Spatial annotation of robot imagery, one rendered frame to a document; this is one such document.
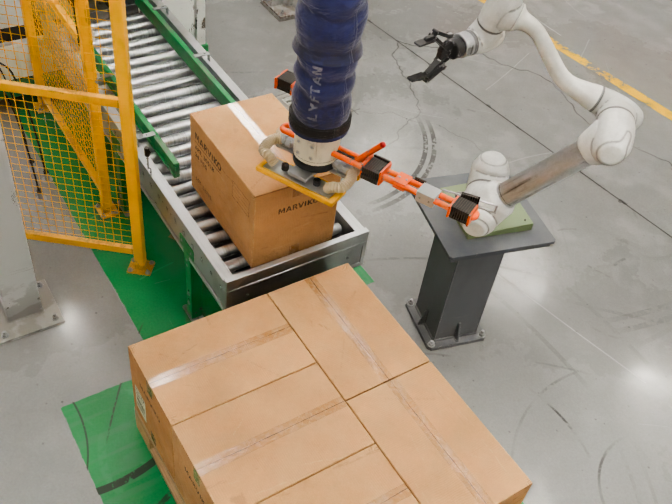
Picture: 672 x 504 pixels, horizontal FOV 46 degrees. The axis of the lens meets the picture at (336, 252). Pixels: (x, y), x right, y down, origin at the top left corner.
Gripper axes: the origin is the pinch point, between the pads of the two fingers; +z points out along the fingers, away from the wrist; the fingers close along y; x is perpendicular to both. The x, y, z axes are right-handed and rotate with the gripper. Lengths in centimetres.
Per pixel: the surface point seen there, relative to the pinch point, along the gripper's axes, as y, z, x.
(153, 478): 158, 111, -4
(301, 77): 6.0, 34.0, 18.3
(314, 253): 98, 18, 19
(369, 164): 35.4, 16.7, -3.0
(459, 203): 35, 4, -36
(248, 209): 73, 42, 34
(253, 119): 63, 15, 71
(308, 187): 48, 34, 9
